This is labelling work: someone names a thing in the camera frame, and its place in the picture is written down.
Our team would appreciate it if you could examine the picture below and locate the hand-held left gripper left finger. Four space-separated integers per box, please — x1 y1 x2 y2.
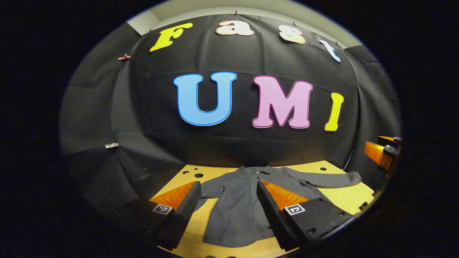
122 181 202 251

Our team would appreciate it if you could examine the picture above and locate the gray button-up shirt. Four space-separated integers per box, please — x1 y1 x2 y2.
197 166 363 248

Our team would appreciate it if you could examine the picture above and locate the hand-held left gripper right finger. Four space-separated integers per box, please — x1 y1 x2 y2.
256 180 354 251

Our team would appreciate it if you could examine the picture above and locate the black backdrop cloth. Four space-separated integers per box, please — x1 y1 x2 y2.
59 14 401 215

